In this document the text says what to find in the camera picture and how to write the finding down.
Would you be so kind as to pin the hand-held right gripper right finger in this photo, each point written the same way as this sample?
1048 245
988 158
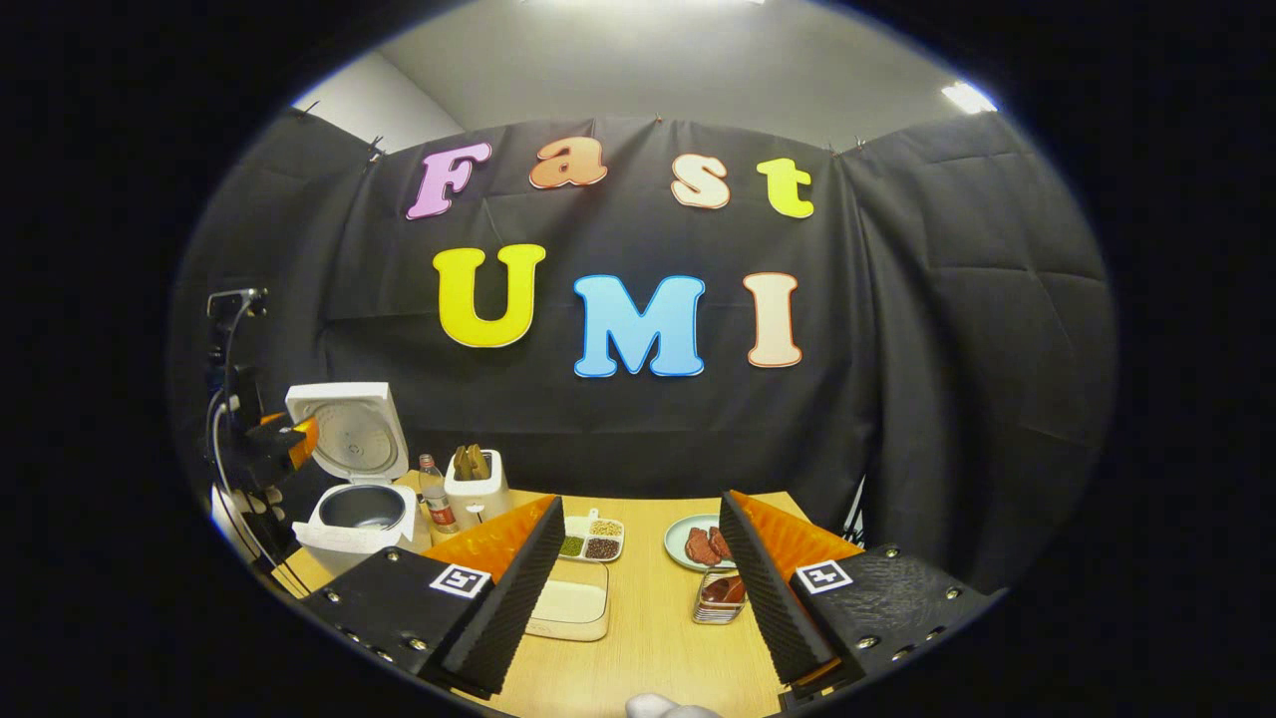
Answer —
773 598

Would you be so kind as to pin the brown toast slice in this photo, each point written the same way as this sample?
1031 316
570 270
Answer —
479 460
462 463

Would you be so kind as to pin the brown wooden spoon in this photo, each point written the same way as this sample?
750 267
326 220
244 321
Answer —
728 588

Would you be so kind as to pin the pale green plate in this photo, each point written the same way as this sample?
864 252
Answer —
678 534

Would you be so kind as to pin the white toaster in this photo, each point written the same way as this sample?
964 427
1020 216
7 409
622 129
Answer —
478 499

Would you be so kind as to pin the small ceiling light panel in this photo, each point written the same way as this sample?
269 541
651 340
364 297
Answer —
969 97

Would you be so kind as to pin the red meat slice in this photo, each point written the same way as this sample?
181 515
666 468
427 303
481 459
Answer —
720 541
701 548

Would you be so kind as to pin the clear bottle with red label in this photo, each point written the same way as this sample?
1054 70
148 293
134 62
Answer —
439 504

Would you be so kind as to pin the cream tray of rice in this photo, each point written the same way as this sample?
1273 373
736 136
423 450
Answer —
570 603

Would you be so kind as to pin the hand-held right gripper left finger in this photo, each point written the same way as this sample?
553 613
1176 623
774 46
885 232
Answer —
503 608

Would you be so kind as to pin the black backdrop cloth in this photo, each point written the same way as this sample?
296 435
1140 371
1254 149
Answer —
897 329

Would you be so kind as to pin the white rice cooker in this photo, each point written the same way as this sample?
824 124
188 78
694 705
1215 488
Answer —
359 439

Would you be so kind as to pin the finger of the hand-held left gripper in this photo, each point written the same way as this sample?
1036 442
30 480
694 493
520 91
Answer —
274 441

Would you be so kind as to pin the divided dish of beans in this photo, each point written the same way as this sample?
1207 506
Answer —
598 538

